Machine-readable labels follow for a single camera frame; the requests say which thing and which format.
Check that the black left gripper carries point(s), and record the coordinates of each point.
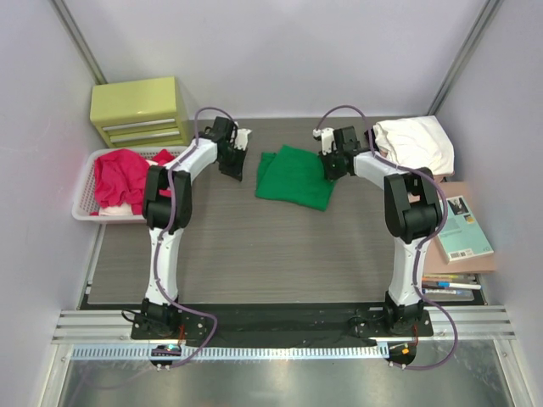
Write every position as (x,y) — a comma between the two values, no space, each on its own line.
(236,171)

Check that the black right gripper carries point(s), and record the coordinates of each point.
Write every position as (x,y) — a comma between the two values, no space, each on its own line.
(330,175)

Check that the green t shirt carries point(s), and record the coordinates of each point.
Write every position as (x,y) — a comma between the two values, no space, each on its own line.
(295,176)

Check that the white plastic laundry basket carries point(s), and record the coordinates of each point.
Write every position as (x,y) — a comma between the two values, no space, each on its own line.
(85,204)

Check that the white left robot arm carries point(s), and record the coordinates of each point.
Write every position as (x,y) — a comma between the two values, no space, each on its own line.
(167,210)

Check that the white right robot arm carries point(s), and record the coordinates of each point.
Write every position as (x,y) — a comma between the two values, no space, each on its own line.
(413,213)

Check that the white folded t shirt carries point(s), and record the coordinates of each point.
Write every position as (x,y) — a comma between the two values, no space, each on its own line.
(416,142)

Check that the pink folded t shirt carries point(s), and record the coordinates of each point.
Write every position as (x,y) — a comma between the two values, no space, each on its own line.
(439,178)

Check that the yellow green drawer cabinet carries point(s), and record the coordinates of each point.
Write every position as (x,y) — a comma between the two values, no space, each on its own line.
(140,113)

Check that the red t shirt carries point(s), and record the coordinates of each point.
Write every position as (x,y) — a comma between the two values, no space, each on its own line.
(123,178)

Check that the pink desk mat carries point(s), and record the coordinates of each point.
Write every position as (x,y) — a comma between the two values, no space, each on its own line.
(435,262)

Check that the yellow highlighter pen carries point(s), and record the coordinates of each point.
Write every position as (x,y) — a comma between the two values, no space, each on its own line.
(443,276)

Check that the teal paperback book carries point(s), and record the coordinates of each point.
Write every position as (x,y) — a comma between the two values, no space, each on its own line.
(462,237)

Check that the white marker pen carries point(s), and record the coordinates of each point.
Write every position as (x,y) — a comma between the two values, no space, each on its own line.
(457,290)

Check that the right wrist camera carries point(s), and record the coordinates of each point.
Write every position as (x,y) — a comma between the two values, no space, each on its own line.
(326,137)

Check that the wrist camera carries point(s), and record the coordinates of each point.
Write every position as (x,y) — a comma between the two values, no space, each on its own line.
(326,137)
(241,138)

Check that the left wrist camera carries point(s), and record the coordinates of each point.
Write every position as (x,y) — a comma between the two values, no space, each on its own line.
(241,138)

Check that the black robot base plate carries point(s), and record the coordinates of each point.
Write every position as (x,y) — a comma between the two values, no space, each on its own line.
(294,322)

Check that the aluminium slotted rail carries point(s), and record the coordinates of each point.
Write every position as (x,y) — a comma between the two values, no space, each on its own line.
(169,352)

